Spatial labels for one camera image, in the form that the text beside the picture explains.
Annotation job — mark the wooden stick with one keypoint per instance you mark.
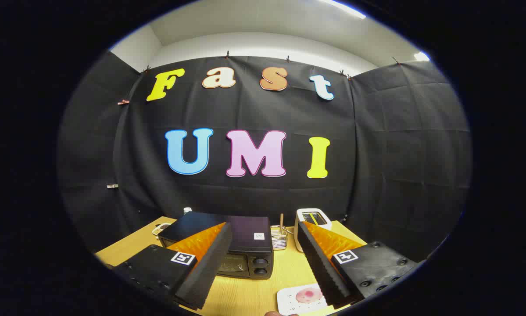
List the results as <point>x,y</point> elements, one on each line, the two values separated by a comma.
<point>281,221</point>

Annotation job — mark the white square plate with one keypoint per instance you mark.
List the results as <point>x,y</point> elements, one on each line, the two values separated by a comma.
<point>289,298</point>

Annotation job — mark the white bread toaster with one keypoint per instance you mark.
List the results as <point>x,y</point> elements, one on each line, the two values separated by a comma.
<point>314,217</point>

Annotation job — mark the black toaster oven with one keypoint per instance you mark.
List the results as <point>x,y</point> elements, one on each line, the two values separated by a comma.
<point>247,232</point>

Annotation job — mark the pink ham slice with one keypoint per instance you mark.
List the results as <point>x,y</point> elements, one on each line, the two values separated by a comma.
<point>307,295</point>

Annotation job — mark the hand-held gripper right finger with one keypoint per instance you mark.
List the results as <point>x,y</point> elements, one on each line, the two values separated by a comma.
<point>320,267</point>

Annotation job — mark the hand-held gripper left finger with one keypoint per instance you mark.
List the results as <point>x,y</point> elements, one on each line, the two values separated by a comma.
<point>210,267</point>

